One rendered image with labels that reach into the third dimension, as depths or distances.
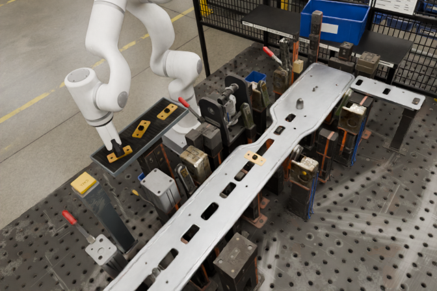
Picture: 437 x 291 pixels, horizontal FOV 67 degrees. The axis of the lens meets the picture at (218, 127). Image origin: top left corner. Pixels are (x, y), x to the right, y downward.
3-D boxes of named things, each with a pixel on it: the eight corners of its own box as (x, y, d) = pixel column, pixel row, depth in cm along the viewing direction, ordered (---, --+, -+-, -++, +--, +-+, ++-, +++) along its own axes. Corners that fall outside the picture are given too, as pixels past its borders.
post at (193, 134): (207, 197, 151) (193, 140, 123) (199, 192, 154) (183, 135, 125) (214, 189, 154) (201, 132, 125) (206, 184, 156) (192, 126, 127)
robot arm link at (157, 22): (184, 84, 148) (151, 80, 152) (192, 64, 153) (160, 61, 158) (145, -14, 106) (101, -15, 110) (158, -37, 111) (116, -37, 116)
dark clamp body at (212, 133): (222, 199, 150) (211, 145, 123) (201, 185, 157) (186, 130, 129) (236, 182, 155) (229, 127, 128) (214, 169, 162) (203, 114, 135)
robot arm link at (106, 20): (150, 17, 99) (129, 116, 95) (105, 15, 103) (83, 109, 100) (135, 2, 90) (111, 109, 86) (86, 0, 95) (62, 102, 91)
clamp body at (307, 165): (306, 225, 137) (314, 177, 112) (280, 210, 143) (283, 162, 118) (317, 209, 141) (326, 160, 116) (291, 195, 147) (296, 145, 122)
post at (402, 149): (404, 156, 155) (425, 112, 134) (381, 146, 160) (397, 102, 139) (409, 147, 158) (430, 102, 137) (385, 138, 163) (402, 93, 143)
